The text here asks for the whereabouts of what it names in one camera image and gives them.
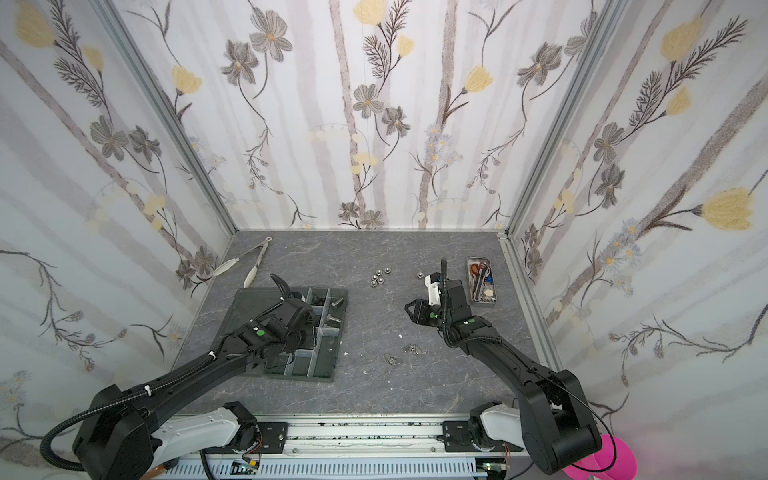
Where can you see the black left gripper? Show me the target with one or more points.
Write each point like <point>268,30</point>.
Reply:
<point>311,326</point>

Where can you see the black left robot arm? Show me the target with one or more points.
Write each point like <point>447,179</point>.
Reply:
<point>131,432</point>

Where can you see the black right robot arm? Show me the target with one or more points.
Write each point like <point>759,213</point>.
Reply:
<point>552,421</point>

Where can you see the dark metal clip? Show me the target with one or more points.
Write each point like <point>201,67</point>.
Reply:
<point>392,361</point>
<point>413,349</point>

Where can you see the transparent grey organizer box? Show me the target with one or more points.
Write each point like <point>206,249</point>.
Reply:
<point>317,364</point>

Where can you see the cream silicone kitchen tongs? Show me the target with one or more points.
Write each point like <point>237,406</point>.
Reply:
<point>254,257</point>

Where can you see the pink plastic bowl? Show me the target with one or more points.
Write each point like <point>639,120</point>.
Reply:
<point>615,460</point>

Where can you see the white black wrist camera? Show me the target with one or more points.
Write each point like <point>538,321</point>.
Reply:
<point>433,283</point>

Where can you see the red handled scissors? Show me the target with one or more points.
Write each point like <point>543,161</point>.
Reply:
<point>478,269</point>

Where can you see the aluminium rail base frame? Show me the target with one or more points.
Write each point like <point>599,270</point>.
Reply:
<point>366,446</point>

